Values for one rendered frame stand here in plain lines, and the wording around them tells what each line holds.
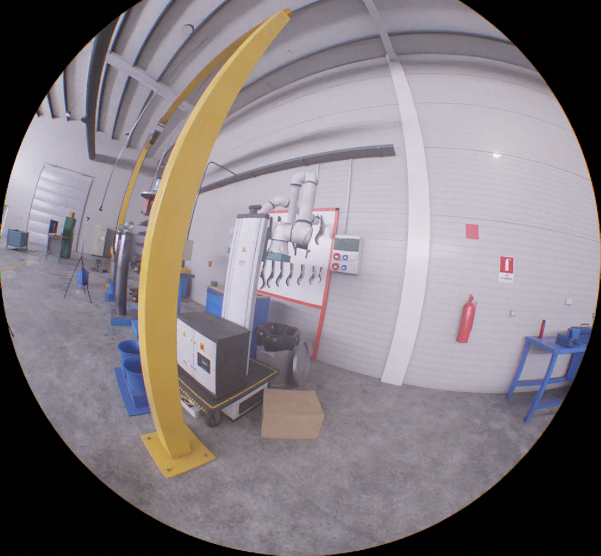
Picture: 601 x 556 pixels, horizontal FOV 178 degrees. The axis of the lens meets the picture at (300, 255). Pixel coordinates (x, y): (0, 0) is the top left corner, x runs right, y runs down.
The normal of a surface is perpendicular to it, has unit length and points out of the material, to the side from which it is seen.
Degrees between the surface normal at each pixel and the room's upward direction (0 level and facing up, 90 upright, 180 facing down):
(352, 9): 173
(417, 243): 90
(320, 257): 90
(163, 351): 90
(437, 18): 173
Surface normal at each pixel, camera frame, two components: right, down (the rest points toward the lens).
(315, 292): -0.53, -0.15
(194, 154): 0.83, 0.09
